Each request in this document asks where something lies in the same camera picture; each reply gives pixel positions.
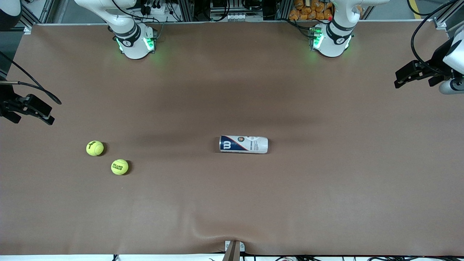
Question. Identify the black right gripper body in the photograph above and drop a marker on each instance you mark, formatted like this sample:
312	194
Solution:
6	99

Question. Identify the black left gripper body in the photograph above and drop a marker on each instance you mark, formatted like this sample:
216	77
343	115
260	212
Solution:
438	61

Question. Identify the yellow Wilson tennis ball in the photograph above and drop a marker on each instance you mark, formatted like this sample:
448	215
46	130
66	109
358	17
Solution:
95	148

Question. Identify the yellow Roland Garros tennis ball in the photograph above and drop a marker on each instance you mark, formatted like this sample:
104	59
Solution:
119	167

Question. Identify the blue white tennis ball can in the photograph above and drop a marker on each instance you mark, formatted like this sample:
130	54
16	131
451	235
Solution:
250	144

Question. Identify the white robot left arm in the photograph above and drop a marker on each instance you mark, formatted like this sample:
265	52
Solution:
333	47

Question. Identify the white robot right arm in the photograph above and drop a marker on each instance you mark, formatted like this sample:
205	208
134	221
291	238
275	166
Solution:
134	47

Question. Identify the orange bag pile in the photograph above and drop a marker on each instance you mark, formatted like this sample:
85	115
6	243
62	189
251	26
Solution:
311	9

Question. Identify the white power strip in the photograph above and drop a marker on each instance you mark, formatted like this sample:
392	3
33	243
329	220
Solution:
159	9

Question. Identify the white terminal block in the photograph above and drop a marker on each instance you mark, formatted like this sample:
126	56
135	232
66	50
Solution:
235	17

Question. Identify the brown table mat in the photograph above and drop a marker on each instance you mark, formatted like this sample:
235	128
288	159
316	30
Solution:
232	199

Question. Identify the aluminium frame profile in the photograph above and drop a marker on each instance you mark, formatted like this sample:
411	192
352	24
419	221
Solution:
27	29
440	24

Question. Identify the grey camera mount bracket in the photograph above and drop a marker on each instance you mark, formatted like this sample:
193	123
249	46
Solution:
234	250

